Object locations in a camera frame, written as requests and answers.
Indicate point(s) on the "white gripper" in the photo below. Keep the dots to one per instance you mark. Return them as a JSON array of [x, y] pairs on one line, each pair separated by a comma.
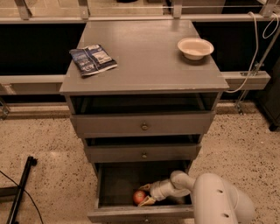
[[157, 190]]

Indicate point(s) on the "red apple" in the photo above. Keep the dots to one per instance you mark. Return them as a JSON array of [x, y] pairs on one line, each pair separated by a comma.
[[139, 196]]

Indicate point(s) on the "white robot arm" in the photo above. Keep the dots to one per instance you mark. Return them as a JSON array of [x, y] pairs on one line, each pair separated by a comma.
[[214, 200]]

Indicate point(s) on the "grey bottom drawer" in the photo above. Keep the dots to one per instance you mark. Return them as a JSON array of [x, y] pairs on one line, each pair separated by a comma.
[[118, 181]]

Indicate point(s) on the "grey drawer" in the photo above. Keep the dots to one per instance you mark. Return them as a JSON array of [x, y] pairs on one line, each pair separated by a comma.
[[142, 125], [142, 152], [118, 181]]

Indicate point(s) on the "grey middle drawer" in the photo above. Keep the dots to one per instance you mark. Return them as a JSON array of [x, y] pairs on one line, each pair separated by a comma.
[[142, 152]]

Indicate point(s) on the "grey wooden drawer cabinet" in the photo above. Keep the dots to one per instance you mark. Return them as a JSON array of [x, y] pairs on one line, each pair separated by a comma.
[[152, 76]]

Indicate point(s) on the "grey top drawer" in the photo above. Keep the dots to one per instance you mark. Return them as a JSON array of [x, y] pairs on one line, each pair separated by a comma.
[[142, 125]]

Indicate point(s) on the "black metal stand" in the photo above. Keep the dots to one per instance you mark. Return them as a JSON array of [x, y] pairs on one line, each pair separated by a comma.
[[15, 193]]

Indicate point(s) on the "blue chip bag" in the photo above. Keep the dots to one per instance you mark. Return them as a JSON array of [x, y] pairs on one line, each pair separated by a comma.
[[92, 60]]

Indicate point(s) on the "white bowl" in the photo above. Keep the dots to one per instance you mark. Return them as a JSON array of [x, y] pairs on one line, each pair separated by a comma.
[[195, 48]]

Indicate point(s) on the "dark cabinet at right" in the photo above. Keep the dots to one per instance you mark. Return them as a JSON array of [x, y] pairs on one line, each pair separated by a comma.
[[269, 101]]

